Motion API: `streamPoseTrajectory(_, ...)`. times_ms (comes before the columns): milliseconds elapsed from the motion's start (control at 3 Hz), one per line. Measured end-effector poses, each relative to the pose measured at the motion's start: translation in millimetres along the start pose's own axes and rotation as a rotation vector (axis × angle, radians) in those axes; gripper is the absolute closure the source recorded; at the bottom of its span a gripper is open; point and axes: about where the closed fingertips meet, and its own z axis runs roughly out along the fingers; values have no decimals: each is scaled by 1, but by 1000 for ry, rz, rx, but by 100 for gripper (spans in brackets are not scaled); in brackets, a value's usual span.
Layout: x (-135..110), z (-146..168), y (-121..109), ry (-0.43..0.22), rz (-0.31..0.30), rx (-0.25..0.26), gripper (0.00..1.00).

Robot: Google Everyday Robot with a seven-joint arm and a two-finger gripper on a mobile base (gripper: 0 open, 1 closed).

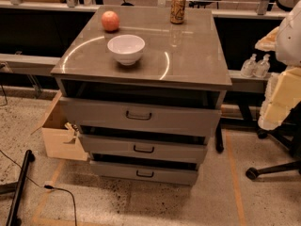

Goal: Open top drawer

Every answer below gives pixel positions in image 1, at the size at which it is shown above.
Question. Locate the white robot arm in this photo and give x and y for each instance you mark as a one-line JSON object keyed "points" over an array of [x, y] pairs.
{"points": [[283, 91]]}

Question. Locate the clear bottle right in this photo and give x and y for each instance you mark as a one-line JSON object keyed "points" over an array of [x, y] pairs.
{"points": [[262, 67]]}

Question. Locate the grey drawer cabinet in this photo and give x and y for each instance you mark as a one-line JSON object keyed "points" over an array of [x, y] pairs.
{"points": [[182, 66]]}

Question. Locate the black metal stand leg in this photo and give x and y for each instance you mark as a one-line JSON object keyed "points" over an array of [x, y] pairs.
{"points": [[17, 189]]}

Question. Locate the clear bottle left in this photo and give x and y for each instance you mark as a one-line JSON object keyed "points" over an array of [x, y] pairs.
{"points": [[249, 66]]}

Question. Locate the black office chair base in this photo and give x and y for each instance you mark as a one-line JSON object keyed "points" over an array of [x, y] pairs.
{"points": [[284, 157]]}

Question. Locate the red apple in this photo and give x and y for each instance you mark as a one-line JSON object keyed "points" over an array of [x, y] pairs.
{"points": [[110, 21]]}

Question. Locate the white bowl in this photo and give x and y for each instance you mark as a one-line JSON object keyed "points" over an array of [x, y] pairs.
{"points": [[126, 49]]}

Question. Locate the grey drawer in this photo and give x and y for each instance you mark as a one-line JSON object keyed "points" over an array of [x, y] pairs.
{"points": [[139, 148], [134, 172], [145, 118]]}

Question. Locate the grey top drawer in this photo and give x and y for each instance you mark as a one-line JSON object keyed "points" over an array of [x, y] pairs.
{"points": [[145, 118]]}

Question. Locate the cardboard box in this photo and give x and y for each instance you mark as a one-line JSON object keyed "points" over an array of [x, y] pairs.
{"points": [[59, 136]]}

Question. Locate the grey metal rail frame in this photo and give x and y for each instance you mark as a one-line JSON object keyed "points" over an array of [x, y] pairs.
{"points": [[32, 40]]}

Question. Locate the grey bottom drawer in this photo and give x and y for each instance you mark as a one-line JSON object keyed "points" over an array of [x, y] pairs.
{"points": [[134, 172]]}

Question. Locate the clear bottle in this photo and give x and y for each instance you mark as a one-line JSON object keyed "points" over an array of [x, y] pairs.
{"points": [[262, 67], [249, 66]]}

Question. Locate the orange drink can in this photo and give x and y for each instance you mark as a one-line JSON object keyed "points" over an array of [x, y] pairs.
{"points": [[177, 11]]}

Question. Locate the grey middle drawer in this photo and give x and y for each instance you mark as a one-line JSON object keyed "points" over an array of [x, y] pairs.
{"points": [[139, 148]]}

